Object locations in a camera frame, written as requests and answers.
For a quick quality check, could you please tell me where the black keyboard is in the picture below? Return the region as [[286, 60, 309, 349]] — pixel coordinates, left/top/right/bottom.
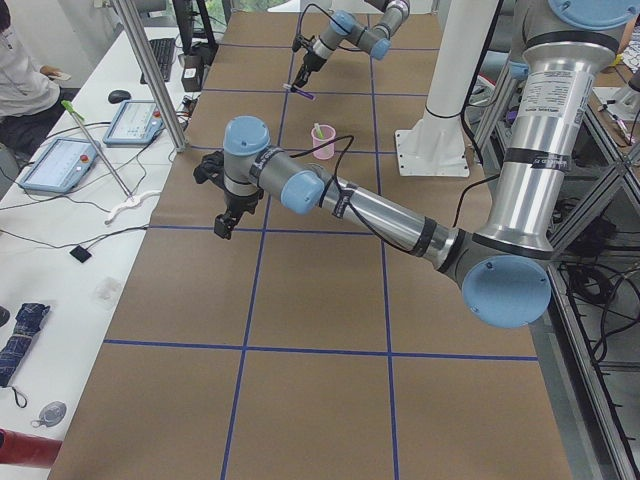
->
[[149, 38, 175, 82]]

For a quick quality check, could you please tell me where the black cardboard box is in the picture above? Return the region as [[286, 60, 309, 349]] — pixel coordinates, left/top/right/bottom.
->
[[179, 54, 204, 93]]

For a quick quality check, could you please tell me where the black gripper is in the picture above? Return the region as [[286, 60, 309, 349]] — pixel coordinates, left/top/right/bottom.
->
[[213, 187, 264, 239], [293, 51, 326, 89]]

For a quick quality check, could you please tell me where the black computer mouse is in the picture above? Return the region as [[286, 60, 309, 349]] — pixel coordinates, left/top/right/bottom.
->
[[107, 89, 131, 104]]

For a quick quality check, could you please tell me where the red cylinder bottle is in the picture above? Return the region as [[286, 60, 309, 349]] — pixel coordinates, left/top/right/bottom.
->
[[1, 429, 63, 468]]

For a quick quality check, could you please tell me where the seated person white shirt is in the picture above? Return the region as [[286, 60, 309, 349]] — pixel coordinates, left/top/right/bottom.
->
[[0, 0, 74, 157]]

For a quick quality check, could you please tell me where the near blue teach pendant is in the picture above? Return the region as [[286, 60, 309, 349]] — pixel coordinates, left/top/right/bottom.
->
[[18, 138, 97, 194]]

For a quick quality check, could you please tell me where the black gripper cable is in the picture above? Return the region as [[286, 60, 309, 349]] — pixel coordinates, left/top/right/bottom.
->
[[289, 133, 401, 251], [298, 3, 361, 51]]

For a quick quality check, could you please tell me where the grey round keychain pouch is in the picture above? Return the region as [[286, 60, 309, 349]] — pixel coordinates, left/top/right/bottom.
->
[[31, 401, 67, 428]]

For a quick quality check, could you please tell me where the purple highlighter pen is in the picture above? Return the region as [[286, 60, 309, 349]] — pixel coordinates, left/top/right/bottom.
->
[[282, 83, 316, 101]]

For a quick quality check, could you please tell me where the black computer monitor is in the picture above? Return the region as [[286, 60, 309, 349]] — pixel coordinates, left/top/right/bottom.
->
[[171, 0, 218, 58]]

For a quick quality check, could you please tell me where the metal grabber stick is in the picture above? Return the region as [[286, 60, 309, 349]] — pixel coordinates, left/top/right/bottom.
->
[[61, 100, 133, 200]]

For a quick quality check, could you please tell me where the aluminium frame post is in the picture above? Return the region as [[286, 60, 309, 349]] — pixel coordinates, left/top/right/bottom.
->
[[111, 0, 187, 153]]

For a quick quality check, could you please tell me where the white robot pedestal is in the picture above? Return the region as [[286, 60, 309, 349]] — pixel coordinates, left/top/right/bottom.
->
[[395, 0, 501, 178]]

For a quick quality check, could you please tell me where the far blue teach pendant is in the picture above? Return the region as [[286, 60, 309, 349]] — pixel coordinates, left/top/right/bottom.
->
[[103, 100, 164, 147]]

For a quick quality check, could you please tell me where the small black square device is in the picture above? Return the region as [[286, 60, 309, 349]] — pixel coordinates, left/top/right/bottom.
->
[[69, 245, 92, 263]]

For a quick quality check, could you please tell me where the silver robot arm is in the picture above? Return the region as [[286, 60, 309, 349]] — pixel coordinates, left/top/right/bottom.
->
[[290, 0, 410, 91], [203, 13, 524, 351]]

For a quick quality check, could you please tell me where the pink plastic pen holder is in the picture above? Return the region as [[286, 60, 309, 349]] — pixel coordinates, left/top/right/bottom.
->
[[311, 123, 336, 160]]

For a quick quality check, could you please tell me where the blue teach pendant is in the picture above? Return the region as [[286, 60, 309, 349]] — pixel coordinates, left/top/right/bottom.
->
[[18, 138, 97, 194], [103, 100, 164, 147]]

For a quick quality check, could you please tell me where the folded blue umbrella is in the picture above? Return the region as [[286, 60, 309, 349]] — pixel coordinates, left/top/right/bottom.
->
[[1, 303, 50, 388]]

